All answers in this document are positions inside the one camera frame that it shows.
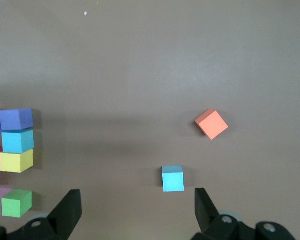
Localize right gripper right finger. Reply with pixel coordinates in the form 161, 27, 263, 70
191, 187, 258, 240

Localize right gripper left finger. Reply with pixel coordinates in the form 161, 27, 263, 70
22, 188, 83, 240

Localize green foam cube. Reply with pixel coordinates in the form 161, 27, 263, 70
1, 189, 33, 218

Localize cyan foam cube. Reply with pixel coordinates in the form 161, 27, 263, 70
161, 165, 185, 193
1, 129, 35, 154

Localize yellow foam cube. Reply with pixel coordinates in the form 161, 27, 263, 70
0, 149, 34, 174

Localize orange foam cube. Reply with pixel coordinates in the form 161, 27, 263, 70
194, 108, 229, 141

